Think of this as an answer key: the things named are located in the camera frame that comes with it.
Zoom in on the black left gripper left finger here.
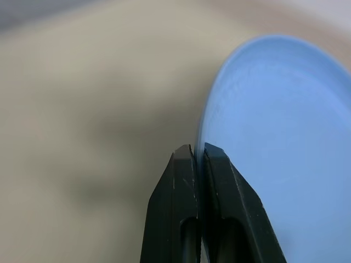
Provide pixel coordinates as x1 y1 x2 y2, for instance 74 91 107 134
139 144 202 263

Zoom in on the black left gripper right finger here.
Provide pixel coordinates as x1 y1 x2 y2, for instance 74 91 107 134
201 142 287 263

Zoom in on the blue plate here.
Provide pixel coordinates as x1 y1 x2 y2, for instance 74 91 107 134
193 33 351 263

